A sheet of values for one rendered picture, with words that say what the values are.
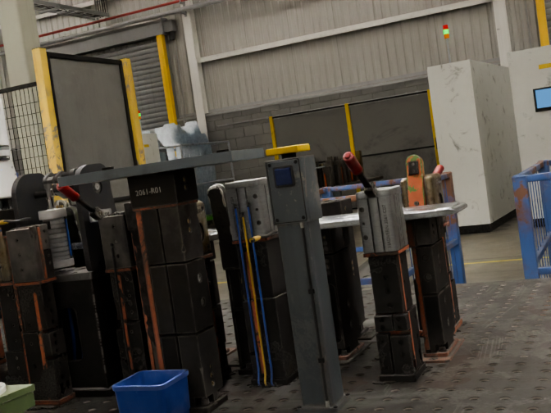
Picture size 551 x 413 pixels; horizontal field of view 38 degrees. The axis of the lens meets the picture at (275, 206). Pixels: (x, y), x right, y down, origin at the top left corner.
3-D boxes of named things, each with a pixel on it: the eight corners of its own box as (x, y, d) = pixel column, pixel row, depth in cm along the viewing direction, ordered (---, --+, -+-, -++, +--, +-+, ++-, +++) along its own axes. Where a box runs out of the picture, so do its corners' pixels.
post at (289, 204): (351, 397, 143) (316, 154, 141) (337, 412, 137) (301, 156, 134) (311, 398, 147) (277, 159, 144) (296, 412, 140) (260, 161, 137)
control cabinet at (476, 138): (490, 211, 1164) (468, 43, 1151) (528, 208, 1139) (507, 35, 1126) (446, 236, 952) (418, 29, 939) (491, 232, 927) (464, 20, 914)
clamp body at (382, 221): (434, 366, 156) (410, 183, 154) (421, 384, 146) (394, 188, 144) (387, 368, 160) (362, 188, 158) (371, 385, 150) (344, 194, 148)
